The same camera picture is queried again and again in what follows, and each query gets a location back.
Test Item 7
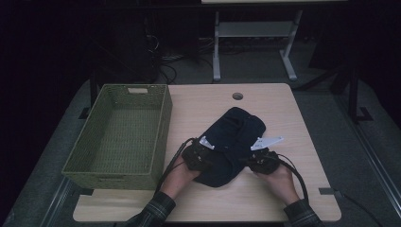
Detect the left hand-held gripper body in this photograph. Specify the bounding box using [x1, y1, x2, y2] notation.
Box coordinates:
[182, 135, 216, 173]

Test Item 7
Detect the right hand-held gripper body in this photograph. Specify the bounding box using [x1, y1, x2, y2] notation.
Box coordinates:
[247, 135, 285, 175]

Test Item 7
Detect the dark navy garment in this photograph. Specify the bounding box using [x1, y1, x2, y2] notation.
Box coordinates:
[192, 106, 267, 188]

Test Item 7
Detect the green woven basket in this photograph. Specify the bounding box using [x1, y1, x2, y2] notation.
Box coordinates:
[61, 83, 173, 191]

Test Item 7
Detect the person's right hand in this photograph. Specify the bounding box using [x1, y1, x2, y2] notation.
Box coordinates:
[254, 164, 301, 206]

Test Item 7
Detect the person's left hand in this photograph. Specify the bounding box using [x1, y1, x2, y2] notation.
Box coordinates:
[160, 157, 201, 201]

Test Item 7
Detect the black metal stand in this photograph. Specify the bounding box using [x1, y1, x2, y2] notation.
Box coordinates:
[296, 62, 375, 125]

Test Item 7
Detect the black stand with foot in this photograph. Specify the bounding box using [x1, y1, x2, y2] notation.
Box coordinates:
[78, 70, 99, 120]

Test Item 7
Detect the dark cabinet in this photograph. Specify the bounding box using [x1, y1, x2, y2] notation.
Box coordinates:
[94, 12, 159, 84]

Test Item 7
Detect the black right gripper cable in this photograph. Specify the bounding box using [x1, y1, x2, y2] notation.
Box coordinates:
[276, 153, 309, 203]

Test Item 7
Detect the tangle of black cables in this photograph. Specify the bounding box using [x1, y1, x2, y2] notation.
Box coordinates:
[143, 15, 216, 84]

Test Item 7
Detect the black cable off table edge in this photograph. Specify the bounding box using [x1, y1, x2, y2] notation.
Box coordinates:
[334, 188, 384, 227]

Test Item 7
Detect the metal floor rail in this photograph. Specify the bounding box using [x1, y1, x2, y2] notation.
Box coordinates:
[39, 176, 74, 227]
[334, 94, 401, 218]

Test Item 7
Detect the white metal table frame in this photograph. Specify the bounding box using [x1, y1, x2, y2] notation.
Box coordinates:
[200, 0, 348, 82]

